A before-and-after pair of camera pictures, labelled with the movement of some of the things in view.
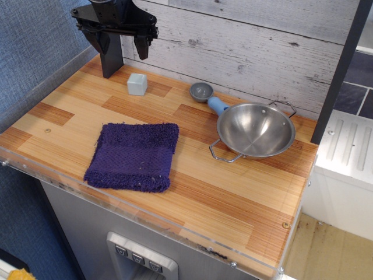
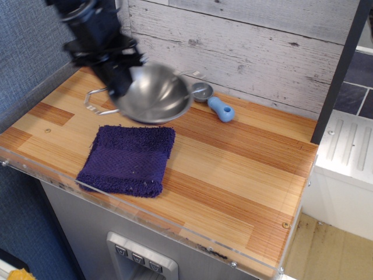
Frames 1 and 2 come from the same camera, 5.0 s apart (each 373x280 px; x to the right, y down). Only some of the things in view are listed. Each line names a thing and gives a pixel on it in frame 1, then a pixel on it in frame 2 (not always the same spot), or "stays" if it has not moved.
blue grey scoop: x=202 y=93 stays
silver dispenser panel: x=135 y=260 stays
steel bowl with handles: x=253 y=130 → x=158 y=93
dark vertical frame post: x=341 y=69 stays
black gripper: x=122 y=16 → x=99 y=42
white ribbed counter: x=340 y=192 stays
